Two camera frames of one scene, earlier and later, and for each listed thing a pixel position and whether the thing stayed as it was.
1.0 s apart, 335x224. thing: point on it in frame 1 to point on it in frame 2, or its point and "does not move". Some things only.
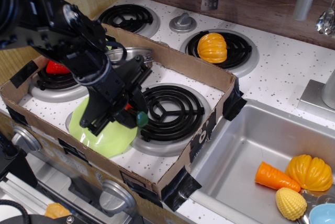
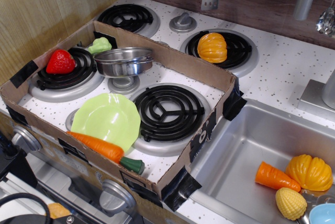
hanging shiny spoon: x=325 y=24 does not move
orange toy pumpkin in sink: x=310 y=172 does not move
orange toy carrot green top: x=142 y=118 to x=111 y=152
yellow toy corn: x=292 y=206 does not move
